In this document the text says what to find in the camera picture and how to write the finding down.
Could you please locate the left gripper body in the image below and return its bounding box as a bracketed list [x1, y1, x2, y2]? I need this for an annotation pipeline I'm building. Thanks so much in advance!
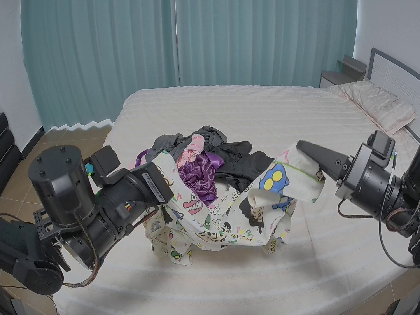
[95, 161, 175, 256]

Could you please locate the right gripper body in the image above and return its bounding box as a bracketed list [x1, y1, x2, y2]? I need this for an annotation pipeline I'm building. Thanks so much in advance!
[335, 143, 400, 219]

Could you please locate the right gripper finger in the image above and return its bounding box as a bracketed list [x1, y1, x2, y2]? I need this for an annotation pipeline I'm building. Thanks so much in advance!
[296, 139, 355, 184]

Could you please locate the white printed pyjama top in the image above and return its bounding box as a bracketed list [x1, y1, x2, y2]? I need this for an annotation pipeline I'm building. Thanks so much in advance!
[144, 140, 325, 268]

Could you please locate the pile of clothes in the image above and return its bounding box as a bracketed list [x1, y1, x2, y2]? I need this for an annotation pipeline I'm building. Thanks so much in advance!
[136, 126, 275, 209]

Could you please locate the bed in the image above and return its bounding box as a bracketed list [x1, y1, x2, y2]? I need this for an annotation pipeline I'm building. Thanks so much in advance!
[52, 48, 420, 315]

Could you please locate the cream pillow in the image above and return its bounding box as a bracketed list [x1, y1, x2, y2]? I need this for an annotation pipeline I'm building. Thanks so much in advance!
[326, 80, 417, 135]

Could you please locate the grey bedside table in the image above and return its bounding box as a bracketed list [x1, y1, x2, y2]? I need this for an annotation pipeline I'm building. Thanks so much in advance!
[320, 54, 367, 89]

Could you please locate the black chest of drawers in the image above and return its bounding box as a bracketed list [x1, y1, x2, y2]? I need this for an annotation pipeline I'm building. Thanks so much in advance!
[0, 112, 23, 176]

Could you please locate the blue-green curtain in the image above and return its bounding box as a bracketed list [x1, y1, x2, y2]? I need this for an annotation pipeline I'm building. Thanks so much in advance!
[20, 0, 358, 132]

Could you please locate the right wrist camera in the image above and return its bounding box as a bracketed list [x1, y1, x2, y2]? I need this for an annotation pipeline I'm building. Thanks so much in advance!
[367, 131, 396, 163]

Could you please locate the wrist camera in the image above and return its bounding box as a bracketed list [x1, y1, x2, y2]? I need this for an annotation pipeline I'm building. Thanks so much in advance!
[367, 131, 396, 163]
[86, 146, 121, 187]

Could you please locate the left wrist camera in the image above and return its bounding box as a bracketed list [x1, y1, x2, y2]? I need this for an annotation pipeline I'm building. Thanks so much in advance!
[86, 146, 121, 187]

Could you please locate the black cable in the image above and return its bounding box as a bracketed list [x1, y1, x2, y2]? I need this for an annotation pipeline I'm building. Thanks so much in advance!
[379, 205, 415, 269]
[61, 209, 100, 289]

